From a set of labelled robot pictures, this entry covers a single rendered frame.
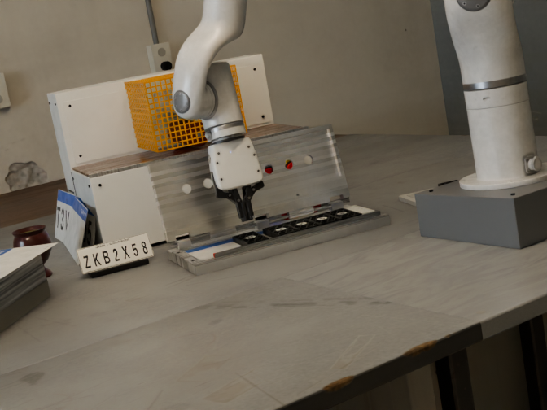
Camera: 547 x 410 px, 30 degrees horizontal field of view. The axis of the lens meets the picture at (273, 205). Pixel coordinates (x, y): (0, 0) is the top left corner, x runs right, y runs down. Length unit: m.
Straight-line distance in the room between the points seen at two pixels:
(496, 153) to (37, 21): 2.36
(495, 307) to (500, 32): 0.58
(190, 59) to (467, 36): 0.54
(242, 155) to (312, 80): 2.45
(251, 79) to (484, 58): 0.89
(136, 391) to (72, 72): 2.64
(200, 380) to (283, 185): 0.92
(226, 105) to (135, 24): 2.05
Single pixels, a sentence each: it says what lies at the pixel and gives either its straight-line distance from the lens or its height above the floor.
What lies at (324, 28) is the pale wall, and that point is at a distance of 4.61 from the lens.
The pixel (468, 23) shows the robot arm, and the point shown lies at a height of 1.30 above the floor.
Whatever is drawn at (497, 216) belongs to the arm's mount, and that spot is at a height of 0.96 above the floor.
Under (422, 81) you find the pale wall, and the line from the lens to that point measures 4.95.
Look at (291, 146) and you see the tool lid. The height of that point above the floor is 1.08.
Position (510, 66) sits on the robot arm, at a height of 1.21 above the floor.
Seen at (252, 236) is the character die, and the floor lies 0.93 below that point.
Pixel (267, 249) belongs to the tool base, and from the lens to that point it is 2.09.
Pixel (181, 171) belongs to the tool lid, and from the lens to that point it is 2.24.
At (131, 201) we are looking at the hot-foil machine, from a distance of 2.37.
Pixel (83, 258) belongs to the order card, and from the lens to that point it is 2.22.
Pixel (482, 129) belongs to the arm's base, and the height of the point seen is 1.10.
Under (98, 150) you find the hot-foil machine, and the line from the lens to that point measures 2.57.
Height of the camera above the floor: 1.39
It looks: 11 degrees down
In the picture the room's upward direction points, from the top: 10 degrees counter-clockwise
